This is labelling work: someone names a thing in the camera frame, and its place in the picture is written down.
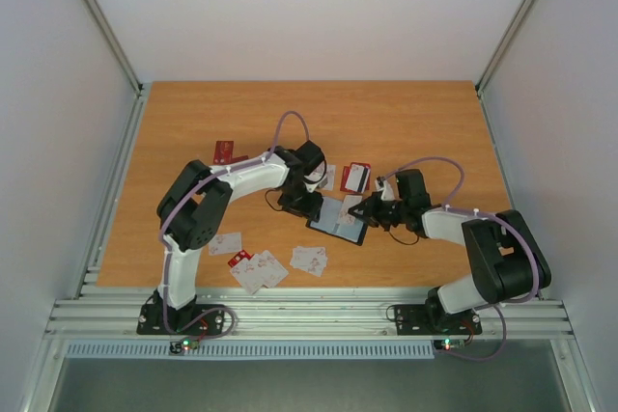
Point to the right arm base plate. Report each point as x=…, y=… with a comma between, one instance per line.
x=420, y=319

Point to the black leather card holder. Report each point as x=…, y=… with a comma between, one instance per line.
x=335, y=220

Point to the red card with white card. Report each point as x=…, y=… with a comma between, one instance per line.
x=355, y=178

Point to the white floral card pile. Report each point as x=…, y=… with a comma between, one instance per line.
x=263, y=271

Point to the red card under pile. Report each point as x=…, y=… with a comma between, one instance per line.
x=241, y=255

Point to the right controller board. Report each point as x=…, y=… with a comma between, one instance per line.
x=449, y=344

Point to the aluminium table edge rail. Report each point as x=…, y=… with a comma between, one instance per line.
x=296, y=313

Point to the right frame post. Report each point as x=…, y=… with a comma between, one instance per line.
x=512, y=30

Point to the grey slotted cable duct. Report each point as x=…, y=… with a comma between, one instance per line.
x=252, y=350

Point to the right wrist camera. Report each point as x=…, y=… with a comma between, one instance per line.
x=384, y=188

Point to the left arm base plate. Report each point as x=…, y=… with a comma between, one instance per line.
x=192, y=320

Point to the controller board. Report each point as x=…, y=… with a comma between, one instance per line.
x=449, y=344
x=183, y=346

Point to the white floral cards near holder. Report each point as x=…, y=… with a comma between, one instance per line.
x=312, y=260

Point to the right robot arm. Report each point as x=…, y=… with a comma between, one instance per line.
x=506, y=263

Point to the frame post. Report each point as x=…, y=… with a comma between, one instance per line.
x=512, y=30
x=95, y=10

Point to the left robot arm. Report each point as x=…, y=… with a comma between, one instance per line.
x=193, y=208

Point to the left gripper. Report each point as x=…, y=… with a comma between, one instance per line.
x=308, y=211

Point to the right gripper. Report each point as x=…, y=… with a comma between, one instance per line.
x=382, y=212

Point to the left frame post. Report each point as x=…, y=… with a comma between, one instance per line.
x=95, y=10

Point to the left controller board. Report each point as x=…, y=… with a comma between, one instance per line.
x=183, y=346

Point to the red card far left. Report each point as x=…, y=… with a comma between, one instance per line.
x=223, y=152

